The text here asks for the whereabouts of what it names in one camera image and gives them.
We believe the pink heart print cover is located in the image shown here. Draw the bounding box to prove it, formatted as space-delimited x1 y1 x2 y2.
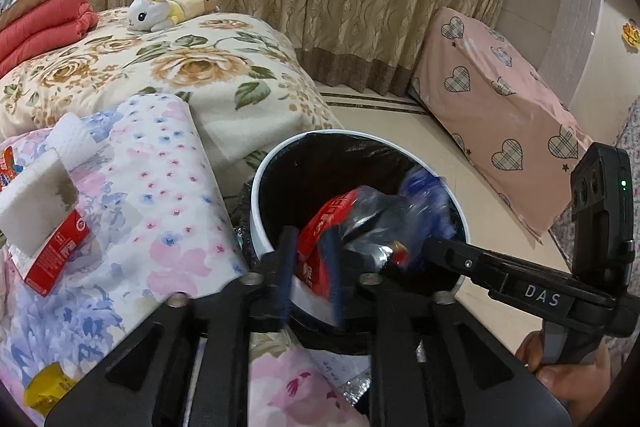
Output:
407 7 596 244

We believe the folded red blanket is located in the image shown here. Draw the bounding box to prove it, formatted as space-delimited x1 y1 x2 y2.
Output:
0 0 99 78

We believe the red snack packet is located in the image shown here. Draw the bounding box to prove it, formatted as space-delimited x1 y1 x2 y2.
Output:
294 187 401 308

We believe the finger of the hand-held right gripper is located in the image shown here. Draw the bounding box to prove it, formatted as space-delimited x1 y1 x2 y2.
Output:
424 237 508 295

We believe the blue plastic wrapper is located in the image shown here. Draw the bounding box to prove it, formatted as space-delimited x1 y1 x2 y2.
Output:
380 164 458 270

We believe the white paper note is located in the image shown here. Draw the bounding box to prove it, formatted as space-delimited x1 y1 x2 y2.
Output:
320 351 372 383

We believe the yellow packet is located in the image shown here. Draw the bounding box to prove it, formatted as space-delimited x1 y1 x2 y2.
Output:
22 363 76 418

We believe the white round trash bin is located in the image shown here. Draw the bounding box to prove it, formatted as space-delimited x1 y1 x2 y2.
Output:
240 130 472 353

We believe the white rabbit plush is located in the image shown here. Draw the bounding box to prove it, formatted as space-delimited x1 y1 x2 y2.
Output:
127 0 187 32

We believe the silver foil mat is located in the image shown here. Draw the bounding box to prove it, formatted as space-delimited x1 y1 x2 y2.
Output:
340 372 373 408

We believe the red and white box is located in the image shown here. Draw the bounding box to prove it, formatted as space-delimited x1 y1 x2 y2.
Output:
22 207 92 298

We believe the large white sponge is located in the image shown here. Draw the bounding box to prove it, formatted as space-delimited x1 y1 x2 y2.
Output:
0 148 80 258

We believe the red and blue packet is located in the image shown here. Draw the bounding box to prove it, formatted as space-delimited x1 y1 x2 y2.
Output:
0 146 31 192

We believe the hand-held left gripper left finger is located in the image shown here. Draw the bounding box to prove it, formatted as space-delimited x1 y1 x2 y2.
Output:
44 226 301 427

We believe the beige rose print blanket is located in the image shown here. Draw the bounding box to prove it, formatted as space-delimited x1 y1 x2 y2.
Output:
0 7 346 188

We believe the yellow bear plush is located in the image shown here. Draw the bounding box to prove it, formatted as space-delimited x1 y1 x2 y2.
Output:
170 0 221 20

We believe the person's right hand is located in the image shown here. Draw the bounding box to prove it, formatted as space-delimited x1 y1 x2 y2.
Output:
515 332 617 423

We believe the pastel floral quilt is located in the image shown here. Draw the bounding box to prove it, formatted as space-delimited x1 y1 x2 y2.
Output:
0 92 381 427

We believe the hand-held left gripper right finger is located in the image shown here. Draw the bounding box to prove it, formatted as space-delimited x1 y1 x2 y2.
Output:
319 231 574 427

